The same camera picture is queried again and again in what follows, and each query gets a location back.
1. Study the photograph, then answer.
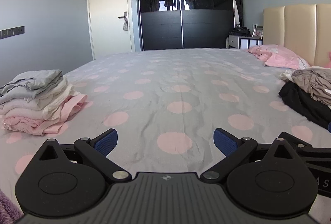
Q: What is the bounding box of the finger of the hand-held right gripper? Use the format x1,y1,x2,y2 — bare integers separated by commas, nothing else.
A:
279,132,331,162

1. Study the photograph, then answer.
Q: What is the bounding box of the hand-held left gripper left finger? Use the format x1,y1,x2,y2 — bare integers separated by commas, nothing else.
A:
39,129,130,183

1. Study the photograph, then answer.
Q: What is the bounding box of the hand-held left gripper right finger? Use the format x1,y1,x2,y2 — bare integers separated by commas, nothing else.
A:
200,128,293,184

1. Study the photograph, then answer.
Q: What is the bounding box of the taupe long-sleeve shirt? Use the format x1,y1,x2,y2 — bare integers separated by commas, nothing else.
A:
292,69,331,107

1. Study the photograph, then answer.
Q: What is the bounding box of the black garment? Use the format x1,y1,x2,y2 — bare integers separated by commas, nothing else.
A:
278,81,331,129

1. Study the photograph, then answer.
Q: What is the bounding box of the white folded garment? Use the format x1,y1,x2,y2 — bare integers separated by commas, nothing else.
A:
0,77,80,121

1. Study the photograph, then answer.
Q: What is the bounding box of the pink folded garment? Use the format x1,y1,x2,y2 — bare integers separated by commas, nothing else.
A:
1,94,87,136

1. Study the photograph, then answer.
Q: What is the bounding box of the polka-dot bed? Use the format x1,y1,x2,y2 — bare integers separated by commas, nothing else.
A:
0,48,331,214

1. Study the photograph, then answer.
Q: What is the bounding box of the light pink pillow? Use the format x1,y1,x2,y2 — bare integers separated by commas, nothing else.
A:
248,44,311,70

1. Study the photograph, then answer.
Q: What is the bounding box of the white nightstand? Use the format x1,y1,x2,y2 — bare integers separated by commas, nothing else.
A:
225,35,263,50

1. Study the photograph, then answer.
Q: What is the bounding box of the beige padded headboard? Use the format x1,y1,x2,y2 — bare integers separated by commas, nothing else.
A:
263,4,331,68

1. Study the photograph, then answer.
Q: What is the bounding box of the black bag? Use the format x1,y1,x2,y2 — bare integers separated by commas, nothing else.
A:
229,25,251,37

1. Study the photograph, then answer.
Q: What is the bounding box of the purple fleece robe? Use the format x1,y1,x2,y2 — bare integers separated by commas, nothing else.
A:
0,188,24,222

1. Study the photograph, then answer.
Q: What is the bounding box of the black sliding wardrobe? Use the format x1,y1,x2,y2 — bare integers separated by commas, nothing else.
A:
136,0,245,51

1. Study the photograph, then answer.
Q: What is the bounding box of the white door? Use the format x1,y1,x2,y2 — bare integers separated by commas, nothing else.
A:
86,0,135,60

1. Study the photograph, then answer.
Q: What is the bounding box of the white hanging garment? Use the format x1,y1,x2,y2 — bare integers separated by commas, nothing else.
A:
232,0,241,26

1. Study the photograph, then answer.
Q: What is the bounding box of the dark wall switch panel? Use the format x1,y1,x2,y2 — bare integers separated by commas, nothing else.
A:
0,26,25,40

